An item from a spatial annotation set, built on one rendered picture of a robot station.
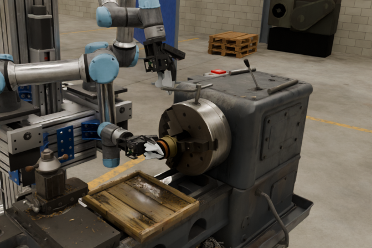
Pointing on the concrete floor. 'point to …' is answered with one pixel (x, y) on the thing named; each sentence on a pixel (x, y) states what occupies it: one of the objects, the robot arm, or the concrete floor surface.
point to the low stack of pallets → (233, 44)
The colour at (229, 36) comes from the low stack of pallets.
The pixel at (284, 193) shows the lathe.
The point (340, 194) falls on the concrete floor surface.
